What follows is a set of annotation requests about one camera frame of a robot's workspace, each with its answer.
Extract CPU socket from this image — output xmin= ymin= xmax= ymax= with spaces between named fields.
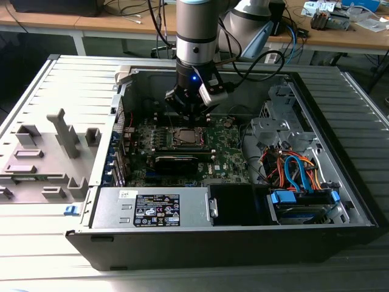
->
xmin=172 ymin=126 xmax=208 ymax=148

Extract metal CPU cooler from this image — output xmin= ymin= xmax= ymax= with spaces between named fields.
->
xmin=309 ymin=8 xmax=328 ymax=31

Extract green motherboard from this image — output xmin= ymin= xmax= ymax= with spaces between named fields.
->
xmin=125 ymin=117 xmax=253 ymax=188

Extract black graphics card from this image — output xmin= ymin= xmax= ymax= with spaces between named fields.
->
xmin=154 ymin=155 xmax=200 ymax=177

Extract black plastic fan shroud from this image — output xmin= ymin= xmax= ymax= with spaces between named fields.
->
xmin=209 ymin=184 xmax=256 ymax=228

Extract black speaker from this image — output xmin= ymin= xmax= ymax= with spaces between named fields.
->
xmin=269 ymin=0 xmax=287 ymax=37

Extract hard disk in blue carrier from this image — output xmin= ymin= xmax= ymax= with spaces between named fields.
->
xmin=267 ymin=188 xmax=343 ymax=226

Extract grey power supply unit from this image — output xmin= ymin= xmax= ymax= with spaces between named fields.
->
xmin=89 ymin=187 xmax=214 ymax=229

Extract grey parts rack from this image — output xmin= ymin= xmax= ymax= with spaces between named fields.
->
xmin=0 ymin=108 xmax=103 ymax=204

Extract black PC case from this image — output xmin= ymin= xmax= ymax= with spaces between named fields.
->
xmin=65 ymin=54 xmax=389 ymax=271

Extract white paper cards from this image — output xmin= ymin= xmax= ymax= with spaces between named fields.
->
xmin=302 ymin=1 xmax=337 ymax=10

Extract black box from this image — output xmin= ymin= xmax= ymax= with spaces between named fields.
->
xmin=10 ymin=0 xmax=103 ymax=18

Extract wooden desk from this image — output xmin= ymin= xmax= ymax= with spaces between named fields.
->
xmin=0 ymin=0 xmax=389 ymax=52

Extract silver metal drive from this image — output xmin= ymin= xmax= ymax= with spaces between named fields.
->
xmin=326 ymin=12 xmax=352 ymax=30

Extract green RAM stick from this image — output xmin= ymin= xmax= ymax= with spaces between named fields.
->
xmin=13 ymin=175 xmax=49 ymax=184

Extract blue cardboard box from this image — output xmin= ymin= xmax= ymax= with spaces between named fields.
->
xmin=342 ymin=0 xmax=380 ymax=10

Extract clear plastic bag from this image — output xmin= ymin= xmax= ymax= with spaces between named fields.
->
xmin=355 ymin=16 xmax=389 ymax=33

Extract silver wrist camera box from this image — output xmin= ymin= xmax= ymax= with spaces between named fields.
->
xmin=198 ymin=79 xmax=229 ymax=106

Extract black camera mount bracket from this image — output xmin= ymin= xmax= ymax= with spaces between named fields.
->
xmin=211 ymin=69 xmax=236 ymax=92

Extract thin black wire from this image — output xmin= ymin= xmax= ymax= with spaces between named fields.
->
xmin=227 ymin=104 xmax=255 ymax=122

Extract blue cable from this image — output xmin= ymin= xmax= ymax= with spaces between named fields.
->
xmin=285 ymin=24 xmax=300 ymax=64

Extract blue data wire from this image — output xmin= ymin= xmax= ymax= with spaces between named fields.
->
xmin=284 ymin=153 xmax=315 ymax=194

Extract orange data wire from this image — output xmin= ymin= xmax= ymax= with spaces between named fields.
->
xmin=303 ymin=154 xmax=325 ymax=192

